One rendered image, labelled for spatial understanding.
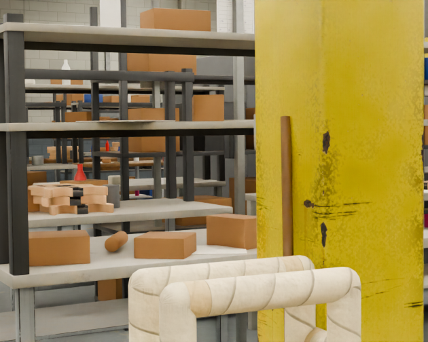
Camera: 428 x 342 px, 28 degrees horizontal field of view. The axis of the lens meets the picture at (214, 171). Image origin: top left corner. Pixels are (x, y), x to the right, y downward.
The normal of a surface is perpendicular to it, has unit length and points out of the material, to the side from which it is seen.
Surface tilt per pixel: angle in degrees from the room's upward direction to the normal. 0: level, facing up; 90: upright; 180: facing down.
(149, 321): 90
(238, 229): 90
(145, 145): 90
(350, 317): 90
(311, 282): 62
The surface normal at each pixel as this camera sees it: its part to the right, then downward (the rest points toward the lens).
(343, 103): 0.47, 0.04
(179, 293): 0.20, -0.51
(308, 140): -0.88, 0.04
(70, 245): 0.22, 0.05
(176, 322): -0.03, 0.05
